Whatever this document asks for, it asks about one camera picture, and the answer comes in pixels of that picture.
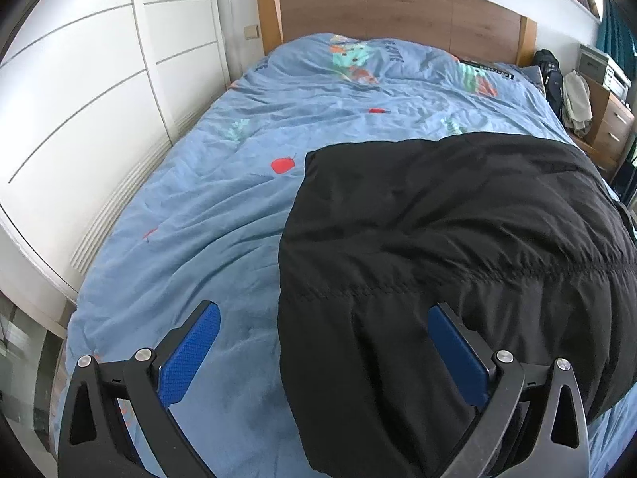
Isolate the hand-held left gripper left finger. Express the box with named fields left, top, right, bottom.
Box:
left=57, top=300, right=221, bottom=478

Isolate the white cloth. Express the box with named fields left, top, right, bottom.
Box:
left=562, top=70, right=594, bottom=136

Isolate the black puffer jacket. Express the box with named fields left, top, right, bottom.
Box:
left=279, top=132, right=637, bottom=478

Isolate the white box device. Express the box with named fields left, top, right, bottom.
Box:
left=578, top=43, right=631, bottom=99

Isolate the wooden headboard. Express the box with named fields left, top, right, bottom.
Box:
left=255, top=0, right=539, bottom=68

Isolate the blue printed duvet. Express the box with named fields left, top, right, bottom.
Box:
left=52, top=32, right=637, bottom=478

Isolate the teal curtain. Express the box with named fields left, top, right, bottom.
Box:
left=596, top=0, right=637, bottom=63

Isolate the dark backpack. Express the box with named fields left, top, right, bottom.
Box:
left=534, top=49, right=566, bottom=121

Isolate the white wardrobe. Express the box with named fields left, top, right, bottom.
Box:
left=0, top=0, right=233, bottom=327

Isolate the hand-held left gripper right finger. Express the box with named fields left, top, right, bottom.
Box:
left=427, top=303, right=590, bottom=478

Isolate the wooden nightstand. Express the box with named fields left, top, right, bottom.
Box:
left=571, top=80, right=637, bottom=172

